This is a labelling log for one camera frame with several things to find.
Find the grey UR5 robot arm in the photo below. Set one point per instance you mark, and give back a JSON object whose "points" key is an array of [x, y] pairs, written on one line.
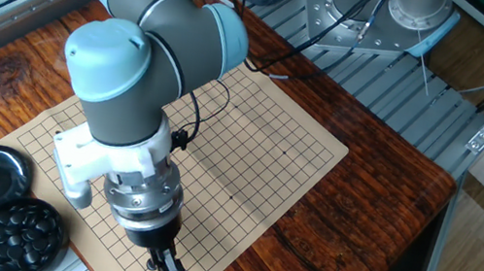
{"points": [[136, 63]]}

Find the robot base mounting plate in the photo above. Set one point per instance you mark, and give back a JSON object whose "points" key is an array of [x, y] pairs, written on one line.
{"points": [[362, 35]]}

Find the black bowl of stones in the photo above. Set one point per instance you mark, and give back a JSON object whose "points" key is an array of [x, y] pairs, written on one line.
{"points": [[20, 236]]}

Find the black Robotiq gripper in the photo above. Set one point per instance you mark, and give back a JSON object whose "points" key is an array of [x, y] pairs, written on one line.
{"points": [[151, 233]]}

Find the beige Go board mat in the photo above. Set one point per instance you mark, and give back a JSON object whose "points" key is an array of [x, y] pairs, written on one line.
{"points": [[267, 159]]}

